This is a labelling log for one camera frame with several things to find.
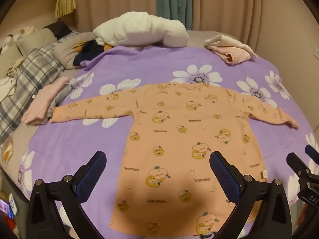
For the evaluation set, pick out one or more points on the white plush blanket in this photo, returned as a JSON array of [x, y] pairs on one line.
[[139, 29]]

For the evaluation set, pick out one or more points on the grey garment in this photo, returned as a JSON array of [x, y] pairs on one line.
[[59, 97]]

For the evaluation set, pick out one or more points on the gold hair clip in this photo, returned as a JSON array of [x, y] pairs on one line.
[[77, 45]]

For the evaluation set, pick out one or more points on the grey plaid duvet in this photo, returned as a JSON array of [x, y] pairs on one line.
[[32, 67]]

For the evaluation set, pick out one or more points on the yellow fringed cloth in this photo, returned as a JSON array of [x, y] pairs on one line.
[[65, 2]]

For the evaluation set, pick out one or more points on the beige curtain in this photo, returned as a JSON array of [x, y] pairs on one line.
[[236, 5]]

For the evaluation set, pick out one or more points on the pink garment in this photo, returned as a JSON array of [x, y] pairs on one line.
[[42, 102]]

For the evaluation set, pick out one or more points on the purple floral blanket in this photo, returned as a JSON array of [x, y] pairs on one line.
[[87, 134]]

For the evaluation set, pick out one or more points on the navy cloth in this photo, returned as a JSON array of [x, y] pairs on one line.
[[87, 52]]

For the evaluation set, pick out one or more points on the phone with lit screen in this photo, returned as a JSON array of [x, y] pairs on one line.
[[7, 208]]

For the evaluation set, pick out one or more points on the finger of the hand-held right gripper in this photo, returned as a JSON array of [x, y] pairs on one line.
[[297, 165], [312, 154]]

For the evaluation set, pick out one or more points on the folded pink beige clothes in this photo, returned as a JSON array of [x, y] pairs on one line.
[[231, 49]]

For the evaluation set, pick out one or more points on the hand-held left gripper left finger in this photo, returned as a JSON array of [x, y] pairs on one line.
[[92, 175]]

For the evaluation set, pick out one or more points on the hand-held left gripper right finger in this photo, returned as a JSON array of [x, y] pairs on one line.
[[224, 176]]

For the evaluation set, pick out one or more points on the teal curtain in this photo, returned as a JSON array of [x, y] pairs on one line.
[[172, 0]]

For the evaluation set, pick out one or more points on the orange printed child's shirt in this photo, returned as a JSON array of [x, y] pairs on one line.
[[174, 129]]

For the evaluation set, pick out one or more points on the grey pillow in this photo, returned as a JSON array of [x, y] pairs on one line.
[[64, 52]]

